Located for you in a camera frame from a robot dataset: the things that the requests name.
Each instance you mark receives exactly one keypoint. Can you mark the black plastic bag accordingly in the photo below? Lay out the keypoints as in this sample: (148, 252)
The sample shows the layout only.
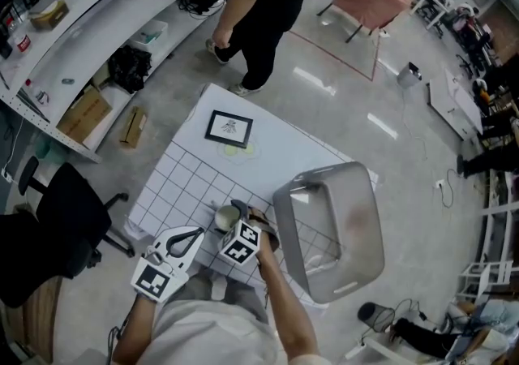
(129, 67)

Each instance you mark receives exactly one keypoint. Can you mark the white curved shelf counter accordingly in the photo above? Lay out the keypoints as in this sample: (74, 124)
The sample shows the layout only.
(105, 18)

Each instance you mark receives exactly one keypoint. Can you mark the grey plastic basket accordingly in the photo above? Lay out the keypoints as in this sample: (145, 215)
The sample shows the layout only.
(357, 213)

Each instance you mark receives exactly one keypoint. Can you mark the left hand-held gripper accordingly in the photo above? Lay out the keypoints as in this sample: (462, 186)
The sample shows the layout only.
(160, 274)

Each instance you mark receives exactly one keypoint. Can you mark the black office chair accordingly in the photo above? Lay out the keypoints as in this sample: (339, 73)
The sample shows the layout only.
(61, 225)

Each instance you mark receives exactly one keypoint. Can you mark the person's right forearm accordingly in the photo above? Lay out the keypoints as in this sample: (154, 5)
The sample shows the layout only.
(284, 298)

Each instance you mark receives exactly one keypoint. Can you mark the brown open box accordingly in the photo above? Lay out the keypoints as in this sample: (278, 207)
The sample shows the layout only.
(49, 15)

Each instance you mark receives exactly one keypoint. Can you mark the white grid table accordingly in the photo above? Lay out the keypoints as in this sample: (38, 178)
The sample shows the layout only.
(194, 120)

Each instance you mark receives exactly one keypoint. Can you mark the person's grey trousers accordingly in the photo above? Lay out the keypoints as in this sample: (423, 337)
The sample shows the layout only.
(239, 294)

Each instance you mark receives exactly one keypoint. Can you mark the white jar red label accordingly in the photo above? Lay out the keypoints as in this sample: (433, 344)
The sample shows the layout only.
(23, 43)

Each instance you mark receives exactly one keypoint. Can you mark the person's white shirt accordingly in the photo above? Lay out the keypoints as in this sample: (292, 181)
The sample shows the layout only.
(211, 339)

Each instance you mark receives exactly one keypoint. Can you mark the large cardboard box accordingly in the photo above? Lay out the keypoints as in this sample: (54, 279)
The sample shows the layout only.
(83, 114)

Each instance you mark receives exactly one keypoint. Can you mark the silver trash bin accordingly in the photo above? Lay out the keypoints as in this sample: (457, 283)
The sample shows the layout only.
(408, 74)

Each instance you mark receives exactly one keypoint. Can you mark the silver metal cup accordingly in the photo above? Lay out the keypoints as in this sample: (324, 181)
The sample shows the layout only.
(226, 218)

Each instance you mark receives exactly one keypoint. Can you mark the white power strip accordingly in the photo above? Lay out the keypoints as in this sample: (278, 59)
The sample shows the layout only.
(354, 352)

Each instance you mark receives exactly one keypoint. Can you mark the person's right hand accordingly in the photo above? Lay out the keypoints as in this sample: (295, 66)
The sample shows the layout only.
(267, 229)

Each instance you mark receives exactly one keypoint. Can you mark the small cardboard box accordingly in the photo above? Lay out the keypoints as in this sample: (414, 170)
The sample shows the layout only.
(134, 127)

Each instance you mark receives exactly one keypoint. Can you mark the person's left forearm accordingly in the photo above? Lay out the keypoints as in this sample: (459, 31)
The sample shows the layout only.
(135, 327)

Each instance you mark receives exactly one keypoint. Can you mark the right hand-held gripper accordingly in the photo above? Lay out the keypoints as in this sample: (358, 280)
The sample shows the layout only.
(239, 243)

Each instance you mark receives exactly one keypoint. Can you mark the white plastic container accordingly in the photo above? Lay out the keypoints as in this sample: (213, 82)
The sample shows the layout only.
(150, 35)

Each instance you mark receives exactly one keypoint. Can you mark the flower-shaped pale mat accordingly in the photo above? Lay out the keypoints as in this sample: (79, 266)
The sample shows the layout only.
(251, 151)

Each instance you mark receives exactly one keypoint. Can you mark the white metal rack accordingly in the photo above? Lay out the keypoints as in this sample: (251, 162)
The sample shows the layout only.
(486, 274)

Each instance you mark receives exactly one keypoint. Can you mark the black picture frame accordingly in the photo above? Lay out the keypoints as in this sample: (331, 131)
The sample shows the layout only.
(229, 128)

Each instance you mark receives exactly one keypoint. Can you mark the pink chair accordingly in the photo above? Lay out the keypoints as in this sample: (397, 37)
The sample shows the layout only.
(369, 2)

